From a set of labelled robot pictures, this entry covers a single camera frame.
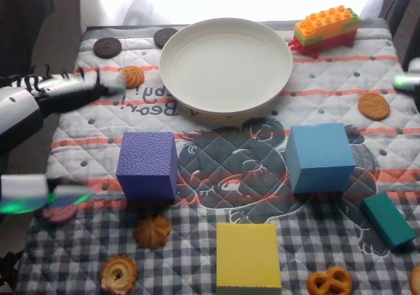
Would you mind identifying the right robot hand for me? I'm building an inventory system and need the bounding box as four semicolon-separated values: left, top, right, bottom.
392;58;420;112

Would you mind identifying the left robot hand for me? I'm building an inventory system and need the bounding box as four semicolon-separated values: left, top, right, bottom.
0;66;127;215

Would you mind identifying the blue cube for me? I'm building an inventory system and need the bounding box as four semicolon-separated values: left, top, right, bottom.
284;123;356;195

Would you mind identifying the purple textured cube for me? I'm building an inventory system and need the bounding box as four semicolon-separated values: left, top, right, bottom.
115;131;179;204

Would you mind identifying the white round plate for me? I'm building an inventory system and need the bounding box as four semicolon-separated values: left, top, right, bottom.
158;18;293;116

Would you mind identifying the round brown biscuit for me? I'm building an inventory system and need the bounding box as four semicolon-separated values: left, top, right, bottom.
357;92;390;122

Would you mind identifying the dark curtain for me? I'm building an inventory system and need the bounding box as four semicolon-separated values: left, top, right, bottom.
0;0;83;89
359;0;420;63

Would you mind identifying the orange green red brick toy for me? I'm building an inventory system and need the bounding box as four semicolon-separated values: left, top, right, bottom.
287;4;363;59

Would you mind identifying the grey bear-print quilt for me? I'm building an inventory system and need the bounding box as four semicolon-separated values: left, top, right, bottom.
14;21;420;295

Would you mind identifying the chocolate sandwich cookie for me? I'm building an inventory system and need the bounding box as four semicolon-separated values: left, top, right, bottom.
153;27;179;50
93;37;122;59

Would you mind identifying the pink swirl cookie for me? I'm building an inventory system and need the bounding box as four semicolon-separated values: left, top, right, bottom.
41;200;79;226

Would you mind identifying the golden swirl cookie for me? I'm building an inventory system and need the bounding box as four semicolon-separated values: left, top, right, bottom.
119;66;146;90

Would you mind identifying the teal rectangular block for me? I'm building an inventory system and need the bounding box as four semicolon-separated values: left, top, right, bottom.
360;191;417;251

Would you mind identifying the golden flower-shaped cookie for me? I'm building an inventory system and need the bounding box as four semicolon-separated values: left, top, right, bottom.
133;213;173;251

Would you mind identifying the plain golden cookie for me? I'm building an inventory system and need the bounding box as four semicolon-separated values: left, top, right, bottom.
409;265;420;295

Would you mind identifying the pretzel-shaped cookie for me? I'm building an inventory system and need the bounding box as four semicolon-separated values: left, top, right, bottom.
306;266;354;295

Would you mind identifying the yellow flat block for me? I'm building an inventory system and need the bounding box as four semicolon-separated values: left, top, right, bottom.
216;222;283;295

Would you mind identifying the ring-shaped butter cookie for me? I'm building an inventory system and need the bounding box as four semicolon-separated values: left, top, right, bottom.
99;254;138;295

